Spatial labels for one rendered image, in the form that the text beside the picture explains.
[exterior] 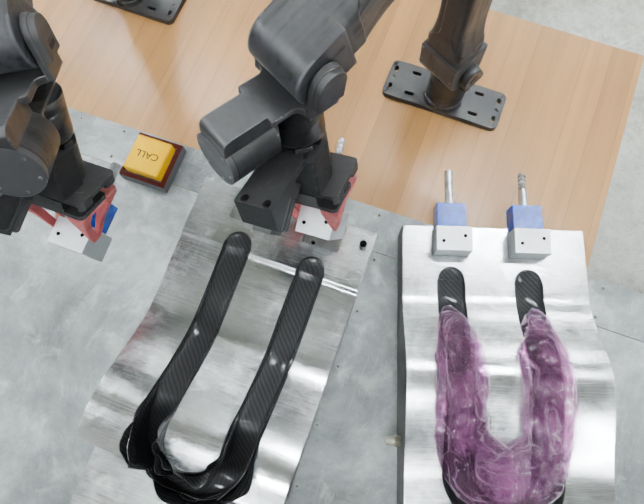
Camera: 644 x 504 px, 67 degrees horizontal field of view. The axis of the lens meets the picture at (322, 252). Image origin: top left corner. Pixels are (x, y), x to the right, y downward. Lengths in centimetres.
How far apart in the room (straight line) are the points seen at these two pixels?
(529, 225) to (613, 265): 107
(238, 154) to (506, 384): 43
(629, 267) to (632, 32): 89
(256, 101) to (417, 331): 37
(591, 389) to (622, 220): 121
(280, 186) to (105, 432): 36
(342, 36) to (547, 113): 56
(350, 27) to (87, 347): 60
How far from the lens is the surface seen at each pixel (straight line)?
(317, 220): 63
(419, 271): 71
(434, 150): 84
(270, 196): 48
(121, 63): 99
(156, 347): 68
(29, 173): 51
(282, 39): 44
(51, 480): 85
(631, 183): 194
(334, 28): 43
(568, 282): 77
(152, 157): 83
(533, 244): 73
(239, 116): 45
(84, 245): 68
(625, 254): 184
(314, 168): 50
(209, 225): 70
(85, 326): 83
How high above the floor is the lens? 154
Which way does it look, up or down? 75 degrees down
